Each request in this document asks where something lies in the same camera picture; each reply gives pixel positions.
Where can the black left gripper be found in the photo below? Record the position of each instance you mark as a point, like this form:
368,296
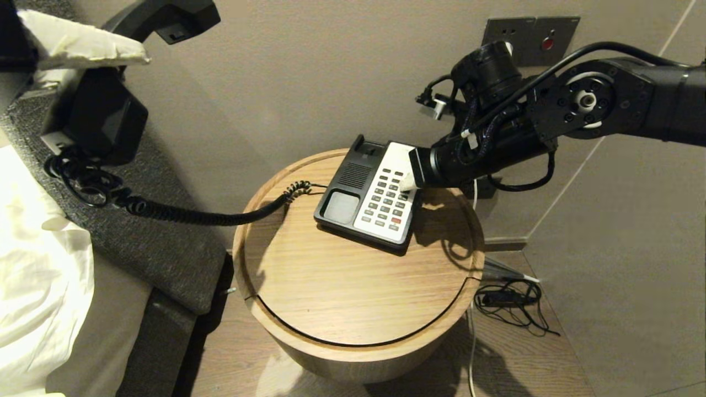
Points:
14,33

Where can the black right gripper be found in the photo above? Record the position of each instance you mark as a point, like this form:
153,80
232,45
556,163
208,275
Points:
480,157

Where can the black telephone handset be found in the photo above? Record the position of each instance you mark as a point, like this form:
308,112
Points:
105,121

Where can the black phone base white keypad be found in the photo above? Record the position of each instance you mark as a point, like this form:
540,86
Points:
353,176

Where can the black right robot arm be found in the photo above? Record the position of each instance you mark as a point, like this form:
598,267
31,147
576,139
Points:
651,105

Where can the round wooden side table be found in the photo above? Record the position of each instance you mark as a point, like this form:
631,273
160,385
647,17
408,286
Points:
358,298

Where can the white power plug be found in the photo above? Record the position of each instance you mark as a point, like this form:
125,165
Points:
508,48

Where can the white pillow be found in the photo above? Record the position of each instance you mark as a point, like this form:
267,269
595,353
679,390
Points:
38,264

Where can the grey fabric headboard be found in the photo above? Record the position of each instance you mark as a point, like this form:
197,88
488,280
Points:
165,259

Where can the dark panel with red button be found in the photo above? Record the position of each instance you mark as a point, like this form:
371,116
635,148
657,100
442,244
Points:
557,30

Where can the beige bed sheet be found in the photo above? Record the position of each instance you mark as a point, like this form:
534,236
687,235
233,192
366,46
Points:
105,331

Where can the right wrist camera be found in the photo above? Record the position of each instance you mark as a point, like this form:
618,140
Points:
438,107

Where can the small dark wall socket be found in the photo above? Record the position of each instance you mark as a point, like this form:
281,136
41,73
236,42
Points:
492,185

